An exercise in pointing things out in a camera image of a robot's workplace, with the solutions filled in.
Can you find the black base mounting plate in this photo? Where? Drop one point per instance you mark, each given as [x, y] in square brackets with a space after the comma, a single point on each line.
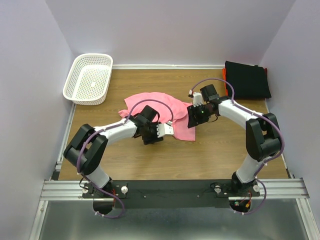
[172, 194]

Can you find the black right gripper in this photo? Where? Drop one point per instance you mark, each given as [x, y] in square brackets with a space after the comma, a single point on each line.
[192, 122]

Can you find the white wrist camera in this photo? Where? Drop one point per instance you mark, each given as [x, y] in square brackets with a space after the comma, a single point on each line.
[197, 99]
[164, 129]

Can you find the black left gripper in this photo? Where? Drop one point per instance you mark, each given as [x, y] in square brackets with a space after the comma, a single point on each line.
[155, 139]

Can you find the black folded t shirt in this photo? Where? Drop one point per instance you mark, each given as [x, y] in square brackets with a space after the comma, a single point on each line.
[248, 81]

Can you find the white plastic basket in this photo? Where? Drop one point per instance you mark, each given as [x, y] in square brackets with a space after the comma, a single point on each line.
[88, 79]

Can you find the aluminium frame rail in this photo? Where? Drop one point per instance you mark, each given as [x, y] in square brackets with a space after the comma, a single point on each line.
[69, 190]

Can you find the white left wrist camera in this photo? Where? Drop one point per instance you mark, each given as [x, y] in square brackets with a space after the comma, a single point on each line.
[164, 129]

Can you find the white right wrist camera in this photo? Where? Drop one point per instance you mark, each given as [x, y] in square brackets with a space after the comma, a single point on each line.
[197, 99]

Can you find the pink t shirt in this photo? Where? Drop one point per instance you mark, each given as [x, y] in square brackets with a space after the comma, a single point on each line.
[168, 107]

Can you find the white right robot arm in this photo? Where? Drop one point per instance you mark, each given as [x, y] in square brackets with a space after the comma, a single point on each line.
[262, 134]

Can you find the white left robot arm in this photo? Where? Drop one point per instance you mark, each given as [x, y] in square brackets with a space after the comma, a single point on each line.
[86, 149]

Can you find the orange folded t shirt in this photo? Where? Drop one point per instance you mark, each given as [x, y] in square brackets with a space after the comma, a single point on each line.
[224, 72]

